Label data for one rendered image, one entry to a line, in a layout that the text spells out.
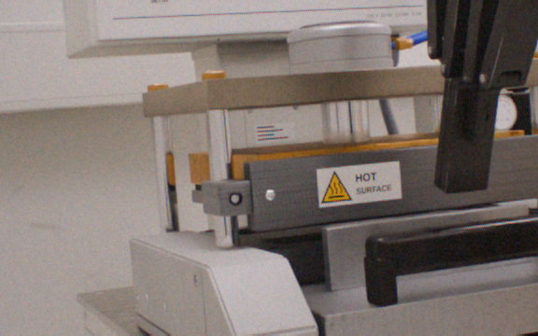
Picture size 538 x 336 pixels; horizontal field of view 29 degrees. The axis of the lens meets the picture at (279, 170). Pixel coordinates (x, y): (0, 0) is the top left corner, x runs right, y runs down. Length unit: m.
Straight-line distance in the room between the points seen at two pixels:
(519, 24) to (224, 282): 0.22
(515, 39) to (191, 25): 0.38
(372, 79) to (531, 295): 0.18
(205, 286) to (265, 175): 0.09
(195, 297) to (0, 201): 0.63
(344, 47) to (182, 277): 0.21
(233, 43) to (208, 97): 0.27
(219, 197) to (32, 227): 0.61
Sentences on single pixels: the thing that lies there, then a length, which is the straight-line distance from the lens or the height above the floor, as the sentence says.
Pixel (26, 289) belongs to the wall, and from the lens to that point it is 1.25.
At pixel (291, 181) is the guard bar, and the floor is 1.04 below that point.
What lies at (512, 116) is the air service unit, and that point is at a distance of 0.99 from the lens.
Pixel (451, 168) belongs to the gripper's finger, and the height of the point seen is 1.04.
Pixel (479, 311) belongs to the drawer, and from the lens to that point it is 0.63.
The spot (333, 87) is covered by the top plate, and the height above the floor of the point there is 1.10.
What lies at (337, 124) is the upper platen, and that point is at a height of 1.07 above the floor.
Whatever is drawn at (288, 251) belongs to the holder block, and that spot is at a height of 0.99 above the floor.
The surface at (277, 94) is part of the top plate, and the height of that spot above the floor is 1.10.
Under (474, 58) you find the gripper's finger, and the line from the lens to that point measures 0.61.
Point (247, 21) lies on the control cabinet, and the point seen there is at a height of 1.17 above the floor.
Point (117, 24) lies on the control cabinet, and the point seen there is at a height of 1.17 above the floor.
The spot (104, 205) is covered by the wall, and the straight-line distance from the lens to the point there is 1.28.
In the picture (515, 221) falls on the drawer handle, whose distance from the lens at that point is 0.64.
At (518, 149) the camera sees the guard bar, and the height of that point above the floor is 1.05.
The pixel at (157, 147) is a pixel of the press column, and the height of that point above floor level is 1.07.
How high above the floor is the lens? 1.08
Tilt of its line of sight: 3 degrees down
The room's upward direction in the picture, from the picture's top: 5 degrees counter-clockwise
